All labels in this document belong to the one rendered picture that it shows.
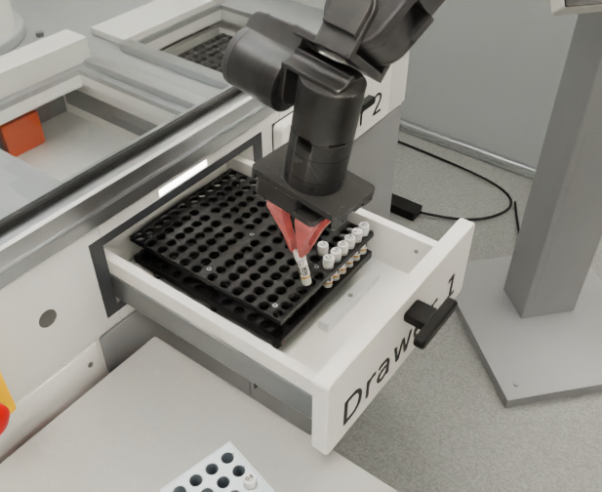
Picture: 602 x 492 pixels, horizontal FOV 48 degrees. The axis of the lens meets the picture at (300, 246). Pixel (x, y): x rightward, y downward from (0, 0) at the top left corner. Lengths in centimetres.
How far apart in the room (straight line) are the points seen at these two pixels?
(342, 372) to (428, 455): 109
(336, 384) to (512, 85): 196
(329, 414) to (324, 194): 20
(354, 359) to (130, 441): 29
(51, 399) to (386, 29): 55
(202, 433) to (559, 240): 122
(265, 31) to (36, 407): 49
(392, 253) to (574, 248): 106
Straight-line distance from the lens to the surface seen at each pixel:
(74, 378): 85
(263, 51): 60
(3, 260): 70
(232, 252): 77
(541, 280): 188
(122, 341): 88
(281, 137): 93
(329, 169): 60
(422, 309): 69
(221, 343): 71
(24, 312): 75
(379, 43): 57
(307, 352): 74
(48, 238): 73
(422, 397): 178
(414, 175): 250
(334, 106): 56
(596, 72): 155
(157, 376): 84
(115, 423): 81
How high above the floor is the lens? 140
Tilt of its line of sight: 41 degrees down
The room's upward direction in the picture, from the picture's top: straight up
